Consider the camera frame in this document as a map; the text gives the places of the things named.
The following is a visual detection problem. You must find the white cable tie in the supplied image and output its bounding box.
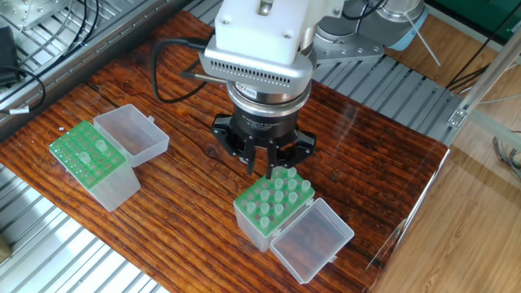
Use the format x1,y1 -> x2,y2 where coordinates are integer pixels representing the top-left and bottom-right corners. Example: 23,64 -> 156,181
407,12 -> 442,66

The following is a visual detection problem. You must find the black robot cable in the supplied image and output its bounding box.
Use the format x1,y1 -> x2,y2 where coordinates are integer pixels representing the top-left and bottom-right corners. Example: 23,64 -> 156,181
151,37 -> 233,103

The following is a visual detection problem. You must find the grey cable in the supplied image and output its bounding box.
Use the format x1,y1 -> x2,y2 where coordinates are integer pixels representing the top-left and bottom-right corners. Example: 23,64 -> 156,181
492,134 -> 521,177

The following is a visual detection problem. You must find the black cable bundle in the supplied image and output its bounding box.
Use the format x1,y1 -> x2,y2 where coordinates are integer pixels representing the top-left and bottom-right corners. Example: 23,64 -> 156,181
0,65 -> 48,113

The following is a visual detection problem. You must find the clear tip box green rack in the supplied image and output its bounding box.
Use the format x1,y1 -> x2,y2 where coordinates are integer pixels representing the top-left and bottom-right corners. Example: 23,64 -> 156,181
234,160 -> 357,284

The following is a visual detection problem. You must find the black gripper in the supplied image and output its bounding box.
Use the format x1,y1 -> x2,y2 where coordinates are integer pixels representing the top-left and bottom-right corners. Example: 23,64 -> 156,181
211,104 -> 317,181

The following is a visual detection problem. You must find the black electronic box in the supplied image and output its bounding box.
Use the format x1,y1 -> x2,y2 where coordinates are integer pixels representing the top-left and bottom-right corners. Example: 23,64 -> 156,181
0,24 -> 17,86

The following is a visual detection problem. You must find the clear tip box with tips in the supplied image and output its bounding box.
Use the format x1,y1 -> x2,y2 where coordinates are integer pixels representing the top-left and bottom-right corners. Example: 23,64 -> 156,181
48,104 -> 171,213

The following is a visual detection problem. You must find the glossy brown wooden board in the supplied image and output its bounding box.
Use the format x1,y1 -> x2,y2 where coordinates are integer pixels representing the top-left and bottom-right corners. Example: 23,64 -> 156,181
0,8 -> 451,293

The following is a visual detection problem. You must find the silver robot mounting plate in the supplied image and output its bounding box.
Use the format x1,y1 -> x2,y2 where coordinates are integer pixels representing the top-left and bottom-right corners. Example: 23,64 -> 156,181
313,33 -> 387,66

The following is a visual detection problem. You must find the aluminium frame post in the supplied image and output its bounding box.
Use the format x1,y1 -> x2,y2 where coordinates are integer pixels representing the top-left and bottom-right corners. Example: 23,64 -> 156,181
446,41 -> 521,149

